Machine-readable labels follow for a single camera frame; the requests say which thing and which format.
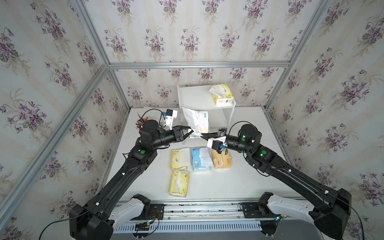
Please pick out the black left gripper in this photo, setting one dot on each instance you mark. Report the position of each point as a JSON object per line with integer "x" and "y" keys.
{"x": 177, "y": 131}

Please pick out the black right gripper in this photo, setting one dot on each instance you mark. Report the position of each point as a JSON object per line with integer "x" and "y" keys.
{"x": 214, "y": 134}

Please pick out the white green tissue pack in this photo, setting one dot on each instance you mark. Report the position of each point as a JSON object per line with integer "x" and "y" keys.
{"x": 198, "y": 121}

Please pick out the blue tissue pack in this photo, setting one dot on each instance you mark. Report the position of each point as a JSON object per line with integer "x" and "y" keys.
{"x": 201, "y": 159}

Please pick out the pale yellow tissue pack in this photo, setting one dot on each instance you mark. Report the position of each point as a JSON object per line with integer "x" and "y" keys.
{"x": 180, "y": 159}

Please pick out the orange tissue pack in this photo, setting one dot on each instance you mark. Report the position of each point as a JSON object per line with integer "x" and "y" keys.
{"x": 222, "y": 160}

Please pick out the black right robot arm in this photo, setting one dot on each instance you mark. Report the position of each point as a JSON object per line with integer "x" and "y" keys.
{"x": 326, "y": 208}

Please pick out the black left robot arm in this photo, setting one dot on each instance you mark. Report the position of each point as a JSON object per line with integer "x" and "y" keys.
{"x": 93, "y": 221}

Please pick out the pink metal pen bucket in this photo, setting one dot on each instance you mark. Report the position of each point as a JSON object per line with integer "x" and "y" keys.
{"x": 140, "y": 122}

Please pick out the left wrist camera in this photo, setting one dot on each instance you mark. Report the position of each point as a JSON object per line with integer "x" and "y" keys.
{"x": 170, "y": 115}

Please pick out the white wire shelf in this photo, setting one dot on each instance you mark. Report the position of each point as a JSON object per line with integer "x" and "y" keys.
{"x": 199, "y": 98}

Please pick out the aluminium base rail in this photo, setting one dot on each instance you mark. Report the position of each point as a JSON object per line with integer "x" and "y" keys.
{"x": 141, "y": 219}

